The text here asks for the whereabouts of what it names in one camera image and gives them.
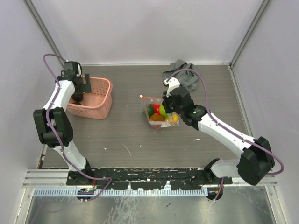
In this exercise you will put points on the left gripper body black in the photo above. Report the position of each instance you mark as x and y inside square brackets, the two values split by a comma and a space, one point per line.
[83, 88]

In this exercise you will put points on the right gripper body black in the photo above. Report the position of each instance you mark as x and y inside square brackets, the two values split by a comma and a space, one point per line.
[169, 106]

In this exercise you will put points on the dark brown round fruit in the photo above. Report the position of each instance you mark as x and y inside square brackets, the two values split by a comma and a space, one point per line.
[77, 98]

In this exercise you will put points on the yellow lemon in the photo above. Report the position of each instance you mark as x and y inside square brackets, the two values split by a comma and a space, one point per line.
[172, 118]

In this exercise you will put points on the green lime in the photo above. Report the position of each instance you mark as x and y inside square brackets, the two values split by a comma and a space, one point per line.
[162, 111]

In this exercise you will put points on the red apple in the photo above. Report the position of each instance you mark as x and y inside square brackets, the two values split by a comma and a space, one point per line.
[155, 108]

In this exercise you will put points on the pink plastic basket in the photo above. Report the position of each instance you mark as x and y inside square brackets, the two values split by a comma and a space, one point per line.
[97, 103]

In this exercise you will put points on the red yellow mango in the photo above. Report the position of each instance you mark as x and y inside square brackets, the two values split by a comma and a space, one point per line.
[157, 118]

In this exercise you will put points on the clear zip top bag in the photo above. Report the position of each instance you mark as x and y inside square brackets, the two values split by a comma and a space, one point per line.
[145, 101]

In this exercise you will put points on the dark green fruit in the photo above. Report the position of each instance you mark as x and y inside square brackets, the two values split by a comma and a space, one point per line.
[150, 110]

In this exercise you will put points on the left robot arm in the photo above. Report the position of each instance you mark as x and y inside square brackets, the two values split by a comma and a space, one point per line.
[53, 126]

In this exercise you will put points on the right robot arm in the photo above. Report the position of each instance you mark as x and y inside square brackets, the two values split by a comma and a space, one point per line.
[254, 159]

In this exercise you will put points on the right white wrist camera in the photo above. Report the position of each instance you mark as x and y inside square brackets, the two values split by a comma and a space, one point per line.
[171, 84]

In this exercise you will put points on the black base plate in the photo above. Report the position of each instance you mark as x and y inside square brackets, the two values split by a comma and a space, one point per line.
[146, 178]

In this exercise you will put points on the grey cable duct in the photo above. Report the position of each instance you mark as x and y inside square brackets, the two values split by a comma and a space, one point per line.
[87, 193]

